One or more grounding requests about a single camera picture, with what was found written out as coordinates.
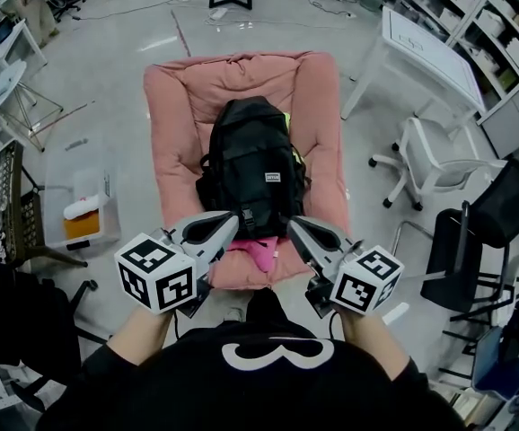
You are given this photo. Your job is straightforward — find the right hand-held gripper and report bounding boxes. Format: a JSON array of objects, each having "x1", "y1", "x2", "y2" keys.
[{"x1": 286, "y1": 215, "x2": 406, "y2": 319}]

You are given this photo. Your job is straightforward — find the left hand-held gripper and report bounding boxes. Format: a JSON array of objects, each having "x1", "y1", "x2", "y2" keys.
[{"x1": 114, "y1": 210, "x2": 241, "y2": 320}]

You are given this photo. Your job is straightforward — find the black backpack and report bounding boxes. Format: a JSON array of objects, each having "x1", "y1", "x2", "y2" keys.
[{"x1": 195, "y1": 96, "x2": 312, "y2": 242}]

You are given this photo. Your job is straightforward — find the pink cushioned seat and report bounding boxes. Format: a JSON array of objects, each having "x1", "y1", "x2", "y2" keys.
[{"x1": 142, "y1": 50, "x2": 351, "y2": 292}]

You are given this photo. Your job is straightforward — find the person's right forearm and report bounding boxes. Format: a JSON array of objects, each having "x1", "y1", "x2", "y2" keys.
[{"x1": 337, "y1": 310, "x2": 411, "y2": 377}]

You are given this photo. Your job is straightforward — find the person's left forearm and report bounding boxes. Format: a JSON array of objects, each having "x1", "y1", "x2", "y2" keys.
[{"x1": 106, "y1": 305, "x2": 176, "y2": 368}]

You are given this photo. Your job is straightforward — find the orange box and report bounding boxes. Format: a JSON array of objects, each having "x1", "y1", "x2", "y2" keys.
[{"x1": 63, "y1": 210, "x2": 101, "y2": 242}]

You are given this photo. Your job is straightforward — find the magenta cloth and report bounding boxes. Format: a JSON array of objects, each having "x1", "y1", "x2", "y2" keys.
[{"x1": 226, "y1": 235, "x2": 281, "y2": 274}]

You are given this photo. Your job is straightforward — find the clear plastic storage box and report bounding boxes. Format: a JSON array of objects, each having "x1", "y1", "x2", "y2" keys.
[{"x1": 42, "y1": 138, "x2": 122, "y2": 250}]

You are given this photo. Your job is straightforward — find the black swivel chair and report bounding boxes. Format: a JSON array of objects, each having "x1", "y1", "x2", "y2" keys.
[{"x1": 0, "y1": 265, "x2": 108, "y2": 415}]

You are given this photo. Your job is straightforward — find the person's black printed shirt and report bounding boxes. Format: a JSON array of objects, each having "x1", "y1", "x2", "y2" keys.
[{"x1": 38, "y1": 287, "x2": 468, "y2": 431}]

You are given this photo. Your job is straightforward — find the white office chair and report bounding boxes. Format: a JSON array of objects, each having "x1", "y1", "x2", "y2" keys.
[{"x1": 368, "y1": 116, "x2": 508, "y2": 212}]

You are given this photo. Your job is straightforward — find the blue bag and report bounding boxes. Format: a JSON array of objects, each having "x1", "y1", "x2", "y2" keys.
[{"x1": 471, "y1": 324, "x2": 519, "y2": 401}]

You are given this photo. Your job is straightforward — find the black mesh chair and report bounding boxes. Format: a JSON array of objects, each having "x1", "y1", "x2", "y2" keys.
[{"x1": 419, "y1": 158, "x2": 519, "y2": 323}]

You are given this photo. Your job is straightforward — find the grey cabinet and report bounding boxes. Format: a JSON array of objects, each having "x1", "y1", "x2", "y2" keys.
[{"x1": 478, "y1": 58, "x2": 519, "y2": 160}]

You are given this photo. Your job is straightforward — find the round white side table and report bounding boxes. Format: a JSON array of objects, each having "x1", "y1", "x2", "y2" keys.
[{"x1": 0, "y1": 59, "x2": 66, "y2": 153}]

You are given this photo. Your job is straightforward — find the white desk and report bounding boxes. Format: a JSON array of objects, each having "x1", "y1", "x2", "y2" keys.
[{"x1": 0, "y1": 18, "x2": 48, "y2": 110}]

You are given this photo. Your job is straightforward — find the white shelf unit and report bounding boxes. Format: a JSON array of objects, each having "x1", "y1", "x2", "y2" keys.
[{"x1": 391, "y1": 0, "x2": 519, "y2": 128}]

